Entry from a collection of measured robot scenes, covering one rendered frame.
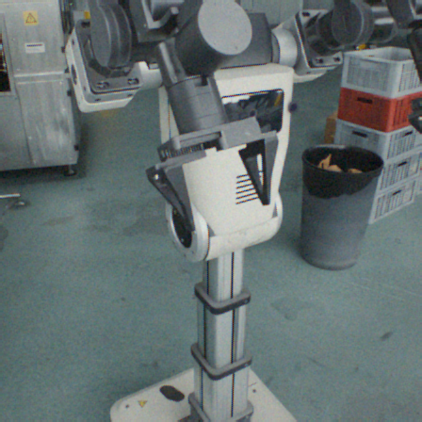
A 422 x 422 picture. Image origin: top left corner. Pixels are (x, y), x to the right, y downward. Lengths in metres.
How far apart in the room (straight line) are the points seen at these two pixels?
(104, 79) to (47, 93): 3.03
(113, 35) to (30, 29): 3.11
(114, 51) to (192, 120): 0.17
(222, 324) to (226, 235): 0.27
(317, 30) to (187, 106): 0.51
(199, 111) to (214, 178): 0.34
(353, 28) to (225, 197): 0.38
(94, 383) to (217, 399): 0.90
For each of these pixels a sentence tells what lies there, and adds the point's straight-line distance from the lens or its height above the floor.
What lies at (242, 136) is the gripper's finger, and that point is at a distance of 0.48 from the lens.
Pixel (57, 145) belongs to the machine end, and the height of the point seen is 0.30.
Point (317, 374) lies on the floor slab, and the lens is 2.08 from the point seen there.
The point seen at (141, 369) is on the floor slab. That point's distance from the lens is 2.07.
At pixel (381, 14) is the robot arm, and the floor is 1.47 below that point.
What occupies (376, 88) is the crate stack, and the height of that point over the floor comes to 0.93.
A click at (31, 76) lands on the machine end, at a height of 0.88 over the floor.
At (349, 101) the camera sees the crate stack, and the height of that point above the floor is 0.80.
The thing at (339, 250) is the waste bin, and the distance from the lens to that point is 2.61.
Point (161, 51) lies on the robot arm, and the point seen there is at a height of 1.45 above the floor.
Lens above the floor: 1.52
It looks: 28 degrees down
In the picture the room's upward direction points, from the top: straight up
